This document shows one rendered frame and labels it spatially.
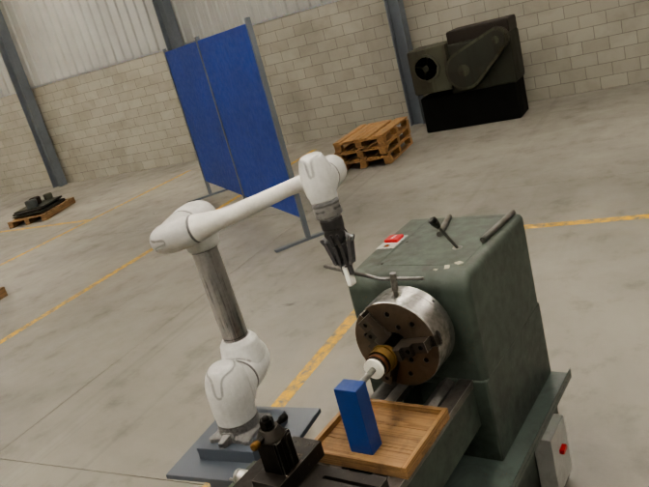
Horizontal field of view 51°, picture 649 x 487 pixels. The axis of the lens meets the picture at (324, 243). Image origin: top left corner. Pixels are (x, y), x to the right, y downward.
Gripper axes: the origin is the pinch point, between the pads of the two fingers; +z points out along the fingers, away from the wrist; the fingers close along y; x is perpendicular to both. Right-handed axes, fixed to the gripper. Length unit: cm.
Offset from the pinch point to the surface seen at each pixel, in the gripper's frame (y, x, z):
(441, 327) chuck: 23.6, 7.5, 23.8
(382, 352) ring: 10.6, -9.3, 23.6
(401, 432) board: 14, -17, 47
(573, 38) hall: -200, 982, 1
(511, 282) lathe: 29, 53, 29
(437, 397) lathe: 15, 6, 49
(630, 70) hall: -131, 994, 74
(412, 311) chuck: 18.6, 1.7, 15.1
